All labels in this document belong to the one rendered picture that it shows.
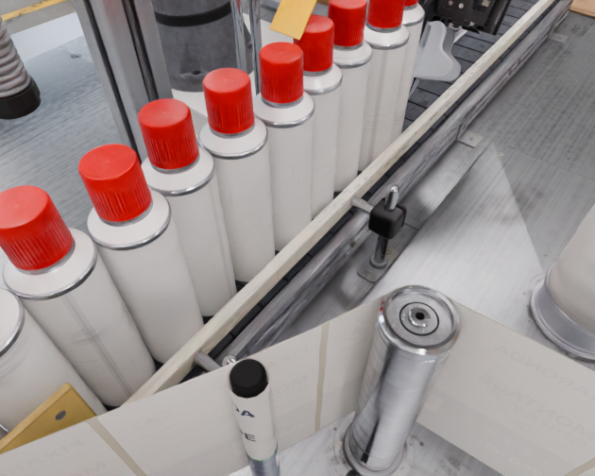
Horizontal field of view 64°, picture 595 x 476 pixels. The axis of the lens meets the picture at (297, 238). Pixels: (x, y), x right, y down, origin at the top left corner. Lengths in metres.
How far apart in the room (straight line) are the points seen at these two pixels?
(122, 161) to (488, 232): 0.39
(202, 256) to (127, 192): 0.11
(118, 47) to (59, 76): 0.51
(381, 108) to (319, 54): 0.13
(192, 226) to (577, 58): 0.82
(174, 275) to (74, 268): 0.07
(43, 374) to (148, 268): 0.08
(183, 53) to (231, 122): 0.37
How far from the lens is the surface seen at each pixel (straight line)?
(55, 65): 0.98
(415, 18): 0.54
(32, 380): 0.32
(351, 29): 0.45
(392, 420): 0.29
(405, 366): 0.23
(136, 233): 0.30
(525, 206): 0.59
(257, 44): 0.48
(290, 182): 0.41
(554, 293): 0.46
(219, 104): 0.33
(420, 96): 0.72
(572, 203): 0.62
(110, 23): 0.43
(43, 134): 0.81
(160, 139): 0.31
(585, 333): 0.47
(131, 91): 0.46
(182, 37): 0.70
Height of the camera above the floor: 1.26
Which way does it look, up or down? 49 degrees down
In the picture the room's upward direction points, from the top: straight up
